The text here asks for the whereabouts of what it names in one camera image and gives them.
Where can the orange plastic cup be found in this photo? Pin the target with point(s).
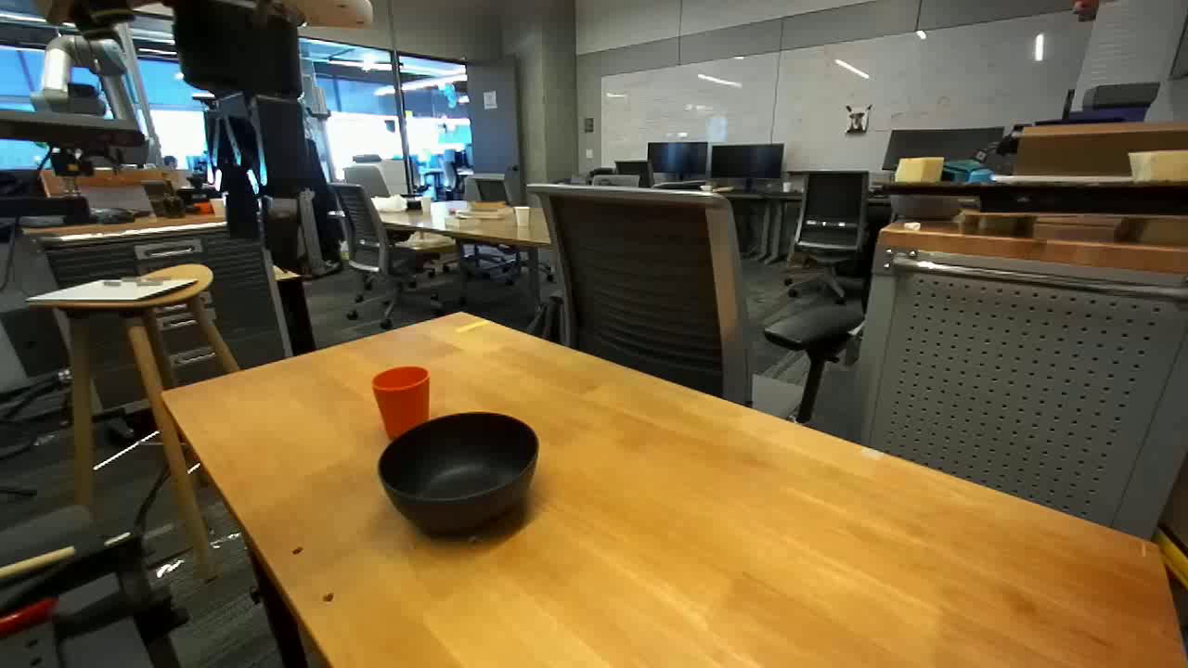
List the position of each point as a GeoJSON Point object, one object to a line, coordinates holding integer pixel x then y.
{"type": "Point", "coordinates": [404, 394]}

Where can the black bowl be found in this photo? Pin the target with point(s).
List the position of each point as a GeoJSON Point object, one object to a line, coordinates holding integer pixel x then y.
{"type": "Point", "coordinates": [458, 475]}

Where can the grey mesh office chair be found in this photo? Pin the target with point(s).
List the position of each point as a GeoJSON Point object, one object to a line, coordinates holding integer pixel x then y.
{"type": "Point", "coordinates": [643, 291]}

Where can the long wooden office table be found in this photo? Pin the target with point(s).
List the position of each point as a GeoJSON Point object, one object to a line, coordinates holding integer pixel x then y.
{"type": "Point", "coordinates": [478, 223]}

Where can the computer monitor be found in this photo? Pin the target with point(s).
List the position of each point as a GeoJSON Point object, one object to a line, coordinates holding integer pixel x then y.
{"type": "Point", "coordinates": [747, 162]}
{"type": "Point", "coordinates": [676, 162]}

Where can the grey rolling office chair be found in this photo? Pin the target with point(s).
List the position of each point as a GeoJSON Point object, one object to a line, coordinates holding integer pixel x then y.
{"type": "Point", "coordinates": [364, 235]}

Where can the black mesh office chair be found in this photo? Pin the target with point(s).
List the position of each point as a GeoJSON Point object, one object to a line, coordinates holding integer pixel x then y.
{"type": "Point", "coordinates": [834, 211]}

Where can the grey drawer cabinet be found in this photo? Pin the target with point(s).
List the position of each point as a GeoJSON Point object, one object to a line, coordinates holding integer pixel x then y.
{"type": "Point", "coordinates": [235, 300]}

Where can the yellow foam block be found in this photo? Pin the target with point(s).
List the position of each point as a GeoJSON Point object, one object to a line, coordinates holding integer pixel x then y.
{"type": "Point", "coordinates": [1159, 165]}
{"type": "Point", "coordinates": [920, 167]}

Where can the wide dark monitor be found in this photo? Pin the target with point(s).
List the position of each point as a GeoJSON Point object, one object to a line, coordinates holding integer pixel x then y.
{"type": "Point", "coordinates": [941, 147]}

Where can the perforated grey metal panel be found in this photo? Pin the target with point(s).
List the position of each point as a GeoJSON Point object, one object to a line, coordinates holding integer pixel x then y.
{"type": "Point", "coordinates": [1025, 385]}

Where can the round wooden stool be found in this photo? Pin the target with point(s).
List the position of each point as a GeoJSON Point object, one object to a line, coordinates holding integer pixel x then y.
{"type": "Point", "coordinates": [145, 357]}

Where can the wooden cart top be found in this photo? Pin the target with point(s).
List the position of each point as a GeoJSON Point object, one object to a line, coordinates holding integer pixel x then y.
{"type": "Point", "coordinates": [1042, 246]}

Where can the white paper sheet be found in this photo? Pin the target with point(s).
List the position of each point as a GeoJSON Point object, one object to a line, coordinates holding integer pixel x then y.
{"type": "Point", "coordinates": [112, 291]}

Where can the wooden shelf box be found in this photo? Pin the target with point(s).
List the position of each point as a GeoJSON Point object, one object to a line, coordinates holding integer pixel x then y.
{"type": "Point", "coordinates": [1098, 147]}

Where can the white bottle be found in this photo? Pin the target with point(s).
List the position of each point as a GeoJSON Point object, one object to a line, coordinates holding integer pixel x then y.
{"type": "Point", "coordinates": [54, 73]}

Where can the small wall poster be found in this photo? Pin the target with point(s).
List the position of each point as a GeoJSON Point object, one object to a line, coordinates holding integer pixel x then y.
{"type": "Point", "coordinates": [860, 121]}

